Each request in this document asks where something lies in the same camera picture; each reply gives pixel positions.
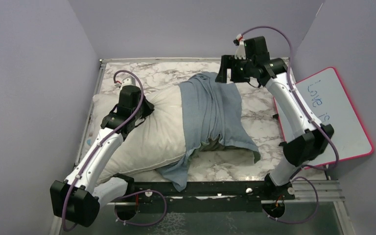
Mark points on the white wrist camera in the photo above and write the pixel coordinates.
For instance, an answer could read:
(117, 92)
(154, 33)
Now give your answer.
(128, 81)
(240, 51)

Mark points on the aluminium table frame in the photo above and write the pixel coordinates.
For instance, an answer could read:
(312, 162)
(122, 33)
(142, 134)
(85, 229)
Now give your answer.
(230, 165)

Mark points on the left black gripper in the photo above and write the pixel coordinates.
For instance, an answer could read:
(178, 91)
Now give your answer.
(149, 107)

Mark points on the pink framed whiteboard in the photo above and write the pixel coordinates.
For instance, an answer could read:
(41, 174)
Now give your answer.
(325, 98)

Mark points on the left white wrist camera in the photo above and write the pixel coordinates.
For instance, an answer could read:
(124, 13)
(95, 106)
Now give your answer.
(128, 81)

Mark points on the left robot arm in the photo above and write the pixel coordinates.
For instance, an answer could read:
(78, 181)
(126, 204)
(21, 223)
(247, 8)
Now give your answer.
(79, 197)

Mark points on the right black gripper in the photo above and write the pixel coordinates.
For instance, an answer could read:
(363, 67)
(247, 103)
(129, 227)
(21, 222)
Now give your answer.
(228, 61)

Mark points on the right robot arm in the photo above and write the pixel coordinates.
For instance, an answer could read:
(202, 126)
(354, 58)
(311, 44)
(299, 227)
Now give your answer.
(310, 136)

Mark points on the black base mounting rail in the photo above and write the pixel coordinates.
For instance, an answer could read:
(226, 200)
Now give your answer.
(223, 196)

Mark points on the patchwork and blue pillowcase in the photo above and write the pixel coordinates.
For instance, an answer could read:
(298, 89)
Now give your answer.
(211, 115)

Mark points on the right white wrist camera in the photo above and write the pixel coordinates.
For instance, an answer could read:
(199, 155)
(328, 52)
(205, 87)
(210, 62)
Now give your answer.
(240, 51)

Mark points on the white pillow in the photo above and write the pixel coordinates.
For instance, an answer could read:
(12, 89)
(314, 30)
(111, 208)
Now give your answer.
(157, 142)

